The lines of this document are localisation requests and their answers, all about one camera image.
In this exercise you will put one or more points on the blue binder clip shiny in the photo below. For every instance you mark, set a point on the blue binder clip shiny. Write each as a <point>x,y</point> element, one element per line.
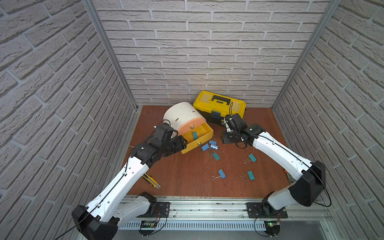
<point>214,147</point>

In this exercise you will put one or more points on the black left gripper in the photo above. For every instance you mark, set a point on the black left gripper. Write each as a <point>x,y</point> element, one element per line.
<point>182,142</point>

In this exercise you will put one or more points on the right circuit board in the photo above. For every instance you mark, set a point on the right circuit board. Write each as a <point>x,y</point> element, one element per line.
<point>272,228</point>

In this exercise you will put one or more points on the round white drawer cabinet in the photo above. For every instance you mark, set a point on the round white drawer cabinet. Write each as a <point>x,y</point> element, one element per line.
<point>178,114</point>

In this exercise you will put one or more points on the left circuit board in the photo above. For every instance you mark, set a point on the left circuit board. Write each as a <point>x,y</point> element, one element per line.
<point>148,227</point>

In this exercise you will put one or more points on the yellow utility knife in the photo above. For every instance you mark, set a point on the yellow utility knife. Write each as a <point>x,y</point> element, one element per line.
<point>149,179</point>

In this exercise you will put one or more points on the aluminium rail frame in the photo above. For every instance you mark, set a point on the aluminium rail frame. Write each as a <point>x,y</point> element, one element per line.
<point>216,214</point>

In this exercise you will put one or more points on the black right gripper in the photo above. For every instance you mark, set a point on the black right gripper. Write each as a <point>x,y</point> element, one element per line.
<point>224,139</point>

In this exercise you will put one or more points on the orange top drawer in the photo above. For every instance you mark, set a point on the orange top drawer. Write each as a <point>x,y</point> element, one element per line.
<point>190,125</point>

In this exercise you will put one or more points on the blue binder clip left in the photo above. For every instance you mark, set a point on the blue binder clip left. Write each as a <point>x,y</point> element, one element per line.
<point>205,147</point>

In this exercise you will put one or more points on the yellow drawer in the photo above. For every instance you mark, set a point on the yellow drawer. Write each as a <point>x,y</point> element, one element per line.
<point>192,144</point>

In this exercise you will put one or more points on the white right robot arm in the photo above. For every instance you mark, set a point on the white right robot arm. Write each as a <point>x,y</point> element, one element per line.
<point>310,177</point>

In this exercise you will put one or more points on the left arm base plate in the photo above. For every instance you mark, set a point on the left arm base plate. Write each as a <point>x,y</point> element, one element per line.
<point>162,208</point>

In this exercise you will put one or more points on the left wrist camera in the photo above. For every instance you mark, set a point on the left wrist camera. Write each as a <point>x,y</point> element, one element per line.
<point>162,136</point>

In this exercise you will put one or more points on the yellow black toolbox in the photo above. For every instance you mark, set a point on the yellow black toolbox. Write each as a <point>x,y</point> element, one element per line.
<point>214,107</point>

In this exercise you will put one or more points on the circuit board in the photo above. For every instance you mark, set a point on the circuit board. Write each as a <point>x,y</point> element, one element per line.
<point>148,227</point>
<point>272,228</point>

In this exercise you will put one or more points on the blue binder clip lower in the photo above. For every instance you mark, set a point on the blue binder clip lower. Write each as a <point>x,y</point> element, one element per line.
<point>219,175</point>

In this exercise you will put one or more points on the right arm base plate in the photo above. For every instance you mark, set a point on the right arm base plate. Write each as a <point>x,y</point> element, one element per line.
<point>261,211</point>

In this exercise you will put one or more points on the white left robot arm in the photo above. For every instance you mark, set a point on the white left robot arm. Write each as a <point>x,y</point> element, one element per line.
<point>101,218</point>

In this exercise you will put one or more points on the teal binder clip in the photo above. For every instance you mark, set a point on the teal binder clip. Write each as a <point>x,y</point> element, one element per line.
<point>249,175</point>
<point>251,158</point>
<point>216,155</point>
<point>197,135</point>

